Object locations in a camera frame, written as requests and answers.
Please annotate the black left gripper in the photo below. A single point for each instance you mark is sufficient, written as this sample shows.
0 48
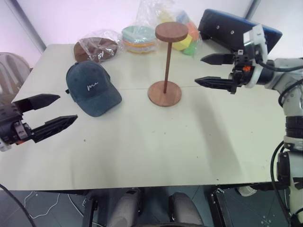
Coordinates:
9 123

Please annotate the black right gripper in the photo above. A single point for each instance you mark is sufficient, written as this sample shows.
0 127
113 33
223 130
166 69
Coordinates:
242 71

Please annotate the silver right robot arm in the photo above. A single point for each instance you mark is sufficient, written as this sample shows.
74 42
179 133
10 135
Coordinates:
291 99

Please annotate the brown wooden hat stand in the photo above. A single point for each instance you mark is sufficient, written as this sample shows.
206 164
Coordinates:
165 95

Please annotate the brown hat in plastic bag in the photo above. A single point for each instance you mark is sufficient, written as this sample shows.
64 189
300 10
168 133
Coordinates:
94 48

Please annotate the plastic bag of colourful blocks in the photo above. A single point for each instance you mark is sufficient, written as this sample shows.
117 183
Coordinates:
187 40

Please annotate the blue denim baseball cap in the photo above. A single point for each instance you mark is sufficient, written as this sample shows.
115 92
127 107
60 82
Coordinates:
92 94

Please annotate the beige plastic chair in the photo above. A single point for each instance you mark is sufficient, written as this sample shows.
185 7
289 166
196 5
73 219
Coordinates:
10 71

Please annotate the stack of pastel plates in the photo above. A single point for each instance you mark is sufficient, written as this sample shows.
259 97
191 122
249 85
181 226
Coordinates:
138 39

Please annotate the white object under table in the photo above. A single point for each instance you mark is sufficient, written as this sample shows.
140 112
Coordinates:
247 191

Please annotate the grey rounded robot leg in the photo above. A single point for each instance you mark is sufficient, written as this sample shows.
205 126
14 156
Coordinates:
124 210
183 208

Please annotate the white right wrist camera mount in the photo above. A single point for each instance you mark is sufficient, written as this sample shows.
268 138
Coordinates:
261 50

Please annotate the black table frame leg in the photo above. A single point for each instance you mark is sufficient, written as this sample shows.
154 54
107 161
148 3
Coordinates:
223 208
89 210

